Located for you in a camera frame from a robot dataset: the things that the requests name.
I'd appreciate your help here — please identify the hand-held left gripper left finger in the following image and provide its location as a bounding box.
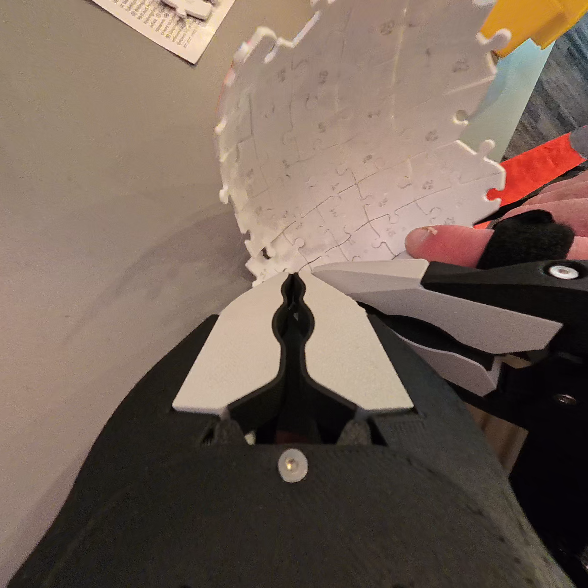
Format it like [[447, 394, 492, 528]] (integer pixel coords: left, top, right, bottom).
[[172, 273, 295, 420]]

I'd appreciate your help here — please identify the light blue panel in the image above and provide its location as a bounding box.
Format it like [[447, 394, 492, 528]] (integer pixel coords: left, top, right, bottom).
[[459, 42, 555, 162]]

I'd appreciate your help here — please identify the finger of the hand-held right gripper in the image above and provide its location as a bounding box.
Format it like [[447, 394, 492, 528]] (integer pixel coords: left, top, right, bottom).
[[386, 327, 502, 397], [311, 258, 564, 355]]

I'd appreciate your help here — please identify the yellow plastic object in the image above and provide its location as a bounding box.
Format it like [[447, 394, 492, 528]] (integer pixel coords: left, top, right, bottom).
[[480, 0, 588, 58]]

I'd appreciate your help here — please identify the red cloth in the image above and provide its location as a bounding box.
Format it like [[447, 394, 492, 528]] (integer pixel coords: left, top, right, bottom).
[[473, 130, 588, 230]]

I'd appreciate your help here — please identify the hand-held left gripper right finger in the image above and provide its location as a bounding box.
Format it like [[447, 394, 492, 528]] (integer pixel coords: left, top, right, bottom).
[[292, 272, 415, 421]]

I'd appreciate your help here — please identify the person's right hand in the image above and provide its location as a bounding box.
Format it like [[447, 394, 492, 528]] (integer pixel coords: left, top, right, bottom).
[[404, 169, 588, 272]]

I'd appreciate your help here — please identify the printed paper sheet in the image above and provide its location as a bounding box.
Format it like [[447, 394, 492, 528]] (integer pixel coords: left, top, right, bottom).
[[91, 0, 238, 65]]

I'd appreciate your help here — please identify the white puzzle piece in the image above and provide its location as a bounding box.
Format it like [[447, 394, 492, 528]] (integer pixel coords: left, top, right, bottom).
[[161, 0, 217, 20]]

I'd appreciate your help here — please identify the white puzzle ball shell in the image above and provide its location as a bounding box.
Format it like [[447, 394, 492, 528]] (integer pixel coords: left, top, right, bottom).
[[213, 0, 507, 286]]

